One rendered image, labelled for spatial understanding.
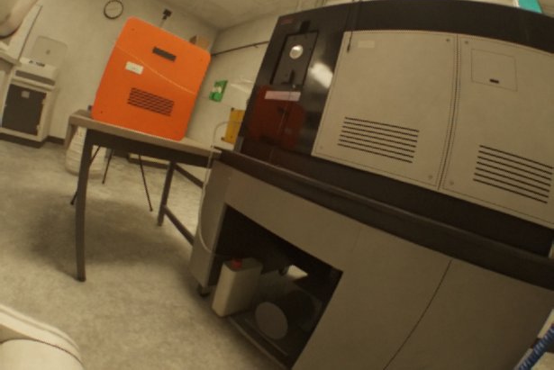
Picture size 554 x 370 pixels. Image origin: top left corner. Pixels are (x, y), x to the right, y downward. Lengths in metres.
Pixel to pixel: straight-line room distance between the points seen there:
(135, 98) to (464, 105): 1.08
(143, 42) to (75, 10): 3.39
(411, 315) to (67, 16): 4.57
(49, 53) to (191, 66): 3.21
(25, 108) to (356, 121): 3.47
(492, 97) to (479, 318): 0.52
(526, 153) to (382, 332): 0.56
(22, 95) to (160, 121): 2.76
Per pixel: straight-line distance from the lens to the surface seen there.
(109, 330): 1.00
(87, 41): 4.13
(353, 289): 0.60
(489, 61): 0.74
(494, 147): 0.64
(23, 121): 3.50
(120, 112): 0.95
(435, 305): 0.58
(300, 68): 0.90
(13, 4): 0.47
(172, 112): 1.00
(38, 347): 0.48
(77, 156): 2.57
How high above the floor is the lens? 0.78
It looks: 2 degrees down
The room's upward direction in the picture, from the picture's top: 17 degrees clockwise
